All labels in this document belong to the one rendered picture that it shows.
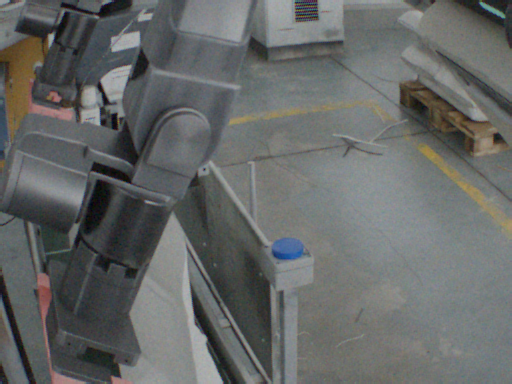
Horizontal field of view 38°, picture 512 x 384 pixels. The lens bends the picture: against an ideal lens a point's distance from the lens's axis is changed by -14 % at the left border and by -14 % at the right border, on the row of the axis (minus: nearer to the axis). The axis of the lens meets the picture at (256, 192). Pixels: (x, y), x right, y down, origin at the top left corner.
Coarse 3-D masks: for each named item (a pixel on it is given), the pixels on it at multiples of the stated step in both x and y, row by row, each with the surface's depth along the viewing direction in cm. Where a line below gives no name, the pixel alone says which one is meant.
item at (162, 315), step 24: (168, 240) 135; (168, 264) 139; (144, 288) 117; (168, 288) 142; (144, 312) 121; (168, 312) 113; (192, 312) 125; (144, 336) 125; (168, 336) 116; (192, 336) 122; (144, 360) 132; (168, 360) 120; (192, 360) 109
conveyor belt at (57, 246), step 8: (48, 232) 262; (56, 232) 262; (48, 240) 257; (56, 240) 257; (64, 240) 257; (48, 248) 253; (56, 248) 253; (64, 248) 253; (48, 256) 248; (56, 256) 248; (64, 256) 248; (88, 352) 203; (96, 352) 203; (104, 352) 203; (88, 360) 200; (96, 360) 200; (104, 360) 200; (112, 360) 200; (216, 360) 201; (112, 368) 197; (120, 376) 194; (224, 376) 195
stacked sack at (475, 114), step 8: (416, 80) 444; (424, 80) 435; (432, 88) 428; (440, 88) 419; (440, 96) 423; (448, 96) 412; (456, 104) 406; (464, 112) 399; (472, 112) 392; (480, 112) 393; (480, 120) 394; (488, 120) 396
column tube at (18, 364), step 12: (0, 300) 161; (0, 312) 162; (0, 324) 163; (0, 336) 165; (12, 336) 166; (0, 348) 166; (12, 348) 167; (0, 360) 167; (12, 360) 169; (12, 372) 170; (24, 372) 172
